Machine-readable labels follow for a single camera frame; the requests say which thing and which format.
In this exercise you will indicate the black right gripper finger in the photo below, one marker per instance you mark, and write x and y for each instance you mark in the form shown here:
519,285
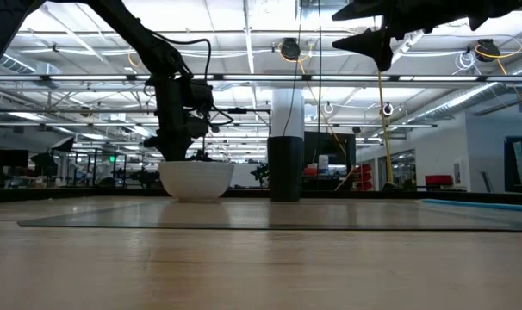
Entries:
373,47
360,13

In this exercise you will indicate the white bowl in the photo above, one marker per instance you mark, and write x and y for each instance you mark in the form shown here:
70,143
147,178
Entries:
196,181

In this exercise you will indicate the black cup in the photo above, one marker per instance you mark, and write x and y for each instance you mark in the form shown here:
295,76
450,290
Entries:
285,172

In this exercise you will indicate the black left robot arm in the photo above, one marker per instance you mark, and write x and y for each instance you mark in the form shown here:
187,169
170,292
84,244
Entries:
127,30

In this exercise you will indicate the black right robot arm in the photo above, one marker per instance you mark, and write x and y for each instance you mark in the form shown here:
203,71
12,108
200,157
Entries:
502,6

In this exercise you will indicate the small black-white hanging reel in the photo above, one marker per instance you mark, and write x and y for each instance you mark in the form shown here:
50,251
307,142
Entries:
387,104

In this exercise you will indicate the dark potted plant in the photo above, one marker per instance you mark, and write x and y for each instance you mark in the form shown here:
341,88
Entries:
261,172

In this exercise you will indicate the white building pillar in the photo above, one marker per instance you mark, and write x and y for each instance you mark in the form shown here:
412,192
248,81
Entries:
287,112

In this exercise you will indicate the black tilted screen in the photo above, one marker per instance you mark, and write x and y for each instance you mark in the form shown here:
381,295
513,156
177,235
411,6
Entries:
64,144

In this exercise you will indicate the white container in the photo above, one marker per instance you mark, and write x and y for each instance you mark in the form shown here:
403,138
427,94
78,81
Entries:
323,164

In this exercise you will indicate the black hooded lamp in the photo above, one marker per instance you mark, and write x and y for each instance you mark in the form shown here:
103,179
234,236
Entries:
43,163

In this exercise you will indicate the red storage bins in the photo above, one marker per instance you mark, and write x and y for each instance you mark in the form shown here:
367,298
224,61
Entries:
363,176

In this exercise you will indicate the red box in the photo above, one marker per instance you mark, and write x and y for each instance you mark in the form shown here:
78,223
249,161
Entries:
438,180

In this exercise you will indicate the small black monitor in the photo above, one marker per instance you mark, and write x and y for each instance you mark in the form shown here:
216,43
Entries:
12,158

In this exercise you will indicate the black camera gantry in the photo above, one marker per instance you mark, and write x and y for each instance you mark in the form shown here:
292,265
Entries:
237,110

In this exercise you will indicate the long overhead light rail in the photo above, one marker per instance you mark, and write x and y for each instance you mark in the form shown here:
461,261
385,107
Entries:
114,78

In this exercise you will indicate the black table frame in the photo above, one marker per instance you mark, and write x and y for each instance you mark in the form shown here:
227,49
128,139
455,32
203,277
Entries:
71,194

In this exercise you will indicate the dark wall screen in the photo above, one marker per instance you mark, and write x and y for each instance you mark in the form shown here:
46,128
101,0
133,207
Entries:
521,163

